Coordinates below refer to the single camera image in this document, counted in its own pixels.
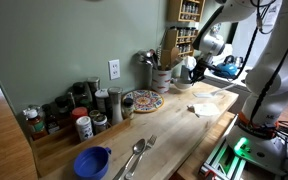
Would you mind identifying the tall metal lid jar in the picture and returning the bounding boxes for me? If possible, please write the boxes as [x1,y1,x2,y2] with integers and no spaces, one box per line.
[86,76,101,101]

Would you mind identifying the red lid spice container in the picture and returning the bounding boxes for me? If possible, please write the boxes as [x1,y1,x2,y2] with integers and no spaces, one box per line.
[71,106,89,123]

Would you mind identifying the tall clear grinder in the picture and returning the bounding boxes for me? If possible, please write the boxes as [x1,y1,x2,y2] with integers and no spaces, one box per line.
[107,86,124,126]

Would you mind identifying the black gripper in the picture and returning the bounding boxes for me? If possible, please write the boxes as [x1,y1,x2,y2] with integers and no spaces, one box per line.
[189,59,208,84]

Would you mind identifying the metal fork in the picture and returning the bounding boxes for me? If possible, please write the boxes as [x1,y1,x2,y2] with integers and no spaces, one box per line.
[124,134,158,180]

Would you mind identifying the white stove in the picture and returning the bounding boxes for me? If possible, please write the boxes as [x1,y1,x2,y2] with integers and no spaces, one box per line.
[198,64,257,114]

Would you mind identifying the small black lid jar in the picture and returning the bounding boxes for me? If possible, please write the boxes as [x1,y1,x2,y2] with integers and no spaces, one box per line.
[122,97,136,120]

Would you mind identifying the dark glass bottle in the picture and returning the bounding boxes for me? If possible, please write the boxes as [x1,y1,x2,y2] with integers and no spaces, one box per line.
[42,103,61,135]

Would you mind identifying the small silver lid jar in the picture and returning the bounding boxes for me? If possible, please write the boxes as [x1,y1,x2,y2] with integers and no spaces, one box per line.
[93,114,109,135]

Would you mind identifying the blue kettle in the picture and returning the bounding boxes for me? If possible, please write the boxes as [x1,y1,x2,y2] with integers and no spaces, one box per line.
[213,54,240,80]

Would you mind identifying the white crock with red fish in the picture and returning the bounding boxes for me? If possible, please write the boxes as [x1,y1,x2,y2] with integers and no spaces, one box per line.
[151,66,173,95]

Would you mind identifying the blue plastic measuring cup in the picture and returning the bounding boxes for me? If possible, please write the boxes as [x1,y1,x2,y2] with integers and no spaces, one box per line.
[73,146,112,180]

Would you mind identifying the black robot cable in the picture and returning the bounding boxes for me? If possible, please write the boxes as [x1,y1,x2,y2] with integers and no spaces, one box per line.
[232,0,288,129]

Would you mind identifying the wooden spoon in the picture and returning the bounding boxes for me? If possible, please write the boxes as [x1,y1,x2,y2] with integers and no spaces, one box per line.
[169,46,181,68]

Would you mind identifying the white plastic container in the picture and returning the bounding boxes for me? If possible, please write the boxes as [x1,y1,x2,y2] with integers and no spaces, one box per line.
[94,88,110,114]

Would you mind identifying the wooden spice rack three shelves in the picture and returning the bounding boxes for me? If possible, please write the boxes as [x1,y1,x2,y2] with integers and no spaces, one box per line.
[166,0,206,23]

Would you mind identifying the red sauce bottle white cap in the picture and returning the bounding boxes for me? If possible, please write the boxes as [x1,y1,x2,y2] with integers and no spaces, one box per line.
[23,108,48,141]

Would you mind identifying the metal ladle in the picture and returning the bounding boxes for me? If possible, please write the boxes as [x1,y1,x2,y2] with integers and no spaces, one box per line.
[137,49,155,69]

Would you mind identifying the wooden spice tray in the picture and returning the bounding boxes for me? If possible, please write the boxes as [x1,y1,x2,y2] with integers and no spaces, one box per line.
[29,118,133,178]

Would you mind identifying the wooden spice rack two shelves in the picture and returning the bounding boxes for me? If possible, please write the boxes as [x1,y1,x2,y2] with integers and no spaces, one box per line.
[163,27,200,58]

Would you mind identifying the metal spoon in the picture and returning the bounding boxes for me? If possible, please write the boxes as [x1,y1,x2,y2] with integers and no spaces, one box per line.
[112,138,147,180]

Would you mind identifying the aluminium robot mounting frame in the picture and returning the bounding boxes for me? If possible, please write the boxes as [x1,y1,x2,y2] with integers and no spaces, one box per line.
[198,114,288,179]

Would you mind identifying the black plastic spoon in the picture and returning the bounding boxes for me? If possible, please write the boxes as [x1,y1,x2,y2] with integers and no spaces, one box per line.
[150,49,160,69]

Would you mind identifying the white labelled shaker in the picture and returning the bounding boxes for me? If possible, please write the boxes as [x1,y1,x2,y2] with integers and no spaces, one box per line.
[75,115,94,143]

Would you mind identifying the white wall outlet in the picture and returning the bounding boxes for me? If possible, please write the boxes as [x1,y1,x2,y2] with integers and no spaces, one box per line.
[108,59,121,81]

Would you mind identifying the colourful patterned ceramic plate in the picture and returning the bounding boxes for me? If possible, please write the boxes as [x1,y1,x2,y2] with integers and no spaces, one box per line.
[122,89,165,114]

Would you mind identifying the black lid spice jar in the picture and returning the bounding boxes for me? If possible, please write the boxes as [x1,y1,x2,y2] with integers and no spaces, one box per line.
[72,82,87,104]
[54,95,70,128]

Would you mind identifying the white ceramic bowl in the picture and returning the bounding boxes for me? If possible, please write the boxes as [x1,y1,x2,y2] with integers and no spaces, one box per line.
[172,77,195,90]

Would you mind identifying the wooden spatula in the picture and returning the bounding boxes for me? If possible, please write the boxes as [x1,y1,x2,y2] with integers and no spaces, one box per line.
[159,49,172,71]

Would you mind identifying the white tissue sheet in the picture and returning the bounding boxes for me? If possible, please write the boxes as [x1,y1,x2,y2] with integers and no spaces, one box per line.
[183,55,198,71]

